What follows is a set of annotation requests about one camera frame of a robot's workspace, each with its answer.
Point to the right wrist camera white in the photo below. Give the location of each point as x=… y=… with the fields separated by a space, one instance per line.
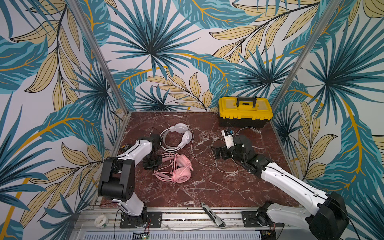
x=228 y=137

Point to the black yellow tape measure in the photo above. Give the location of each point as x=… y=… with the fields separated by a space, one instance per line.
x=125 y=148

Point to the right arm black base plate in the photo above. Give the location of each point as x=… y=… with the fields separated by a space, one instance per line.
x=254 y=219

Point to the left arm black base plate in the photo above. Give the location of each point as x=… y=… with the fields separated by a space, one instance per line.
x=153 y=220

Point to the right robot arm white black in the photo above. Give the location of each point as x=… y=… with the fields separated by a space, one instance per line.
x=324 y=215

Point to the aluminium front rail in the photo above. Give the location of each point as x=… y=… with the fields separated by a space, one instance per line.
x=183 y=224

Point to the grey utility knife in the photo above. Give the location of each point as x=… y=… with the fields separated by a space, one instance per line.
x=213 y=216

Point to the pink headphones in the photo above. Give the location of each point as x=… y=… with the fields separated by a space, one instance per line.
x=177 y=171

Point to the white tape roll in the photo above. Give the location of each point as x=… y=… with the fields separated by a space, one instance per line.
x=101 y=221

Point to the yellow black toolbox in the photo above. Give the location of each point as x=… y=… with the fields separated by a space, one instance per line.
x=244 y=112

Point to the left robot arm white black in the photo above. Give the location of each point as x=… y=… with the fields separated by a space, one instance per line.
x=117 y=180

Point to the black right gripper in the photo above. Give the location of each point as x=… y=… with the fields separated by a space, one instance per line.
x=225 y=151

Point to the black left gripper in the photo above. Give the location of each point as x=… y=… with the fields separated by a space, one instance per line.
x=152 y=160

